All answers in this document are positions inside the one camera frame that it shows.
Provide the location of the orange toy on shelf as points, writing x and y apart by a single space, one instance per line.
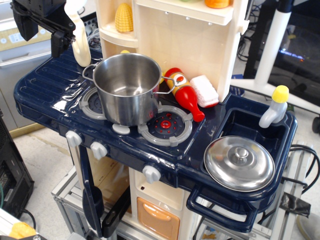
217 4

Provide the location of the orange toy drawer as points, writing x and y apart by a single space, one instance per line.
157 219

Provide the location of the grey toy faucet yellow cap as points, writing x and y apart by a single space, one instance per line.
278 107

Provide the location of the grey right stove knob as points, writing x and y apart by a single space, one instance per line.
151 174

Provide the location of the navy toy oven door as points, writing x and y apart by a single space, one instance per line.
93 205

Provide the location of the aluminium frame cart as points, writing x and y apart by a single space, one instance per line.
186 190

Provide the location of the white red toy sponge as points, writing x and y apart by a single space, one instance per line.
207 96

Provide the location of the grey left stove burner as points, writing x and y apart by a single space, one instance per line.
91 106

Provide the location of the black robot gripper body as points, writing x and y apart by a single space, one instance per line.
49 14

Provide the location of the red toy ketchup bottle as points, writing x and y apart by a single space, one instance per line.
183 92

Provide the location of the grey middle stove knob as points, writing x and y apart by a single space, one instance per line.
99 150

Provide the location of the black computer case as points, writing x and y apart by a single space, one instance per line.
16 184

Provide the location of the grey left stove knob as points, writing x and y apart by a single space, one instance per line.
73 138

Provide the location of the white stand frame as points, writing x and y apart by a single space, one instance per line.
285 50

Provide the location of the grey dishwasher appliance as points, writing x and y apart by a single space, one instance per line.
17 58

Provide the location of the yellow toy corn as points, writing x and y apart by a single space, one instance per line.
124 18

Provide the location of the navy toy kitchen counter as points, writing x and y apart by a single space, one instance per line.
50 95

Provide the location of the grey round stove button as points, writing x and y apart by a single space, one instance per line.
120 129

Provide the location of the cream toy kitchen shelf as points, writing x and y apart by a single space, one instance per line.
187 35

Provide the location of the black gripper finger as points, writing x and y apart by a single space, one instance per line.
60 42
27 28

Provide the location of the grey stove knob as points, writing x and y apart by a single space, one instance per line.
151 174
73 138
99 150

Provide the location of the grey right stove burner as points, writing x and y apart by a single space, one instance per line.
170 127

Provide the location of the grey stove burner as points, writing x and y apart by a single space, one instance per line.
170 127
91 106

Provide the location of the stainless steel pot lid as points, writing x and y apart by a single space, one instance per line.
239 163

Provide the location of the cream toy bottle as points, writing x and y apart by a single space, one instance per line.
80 46

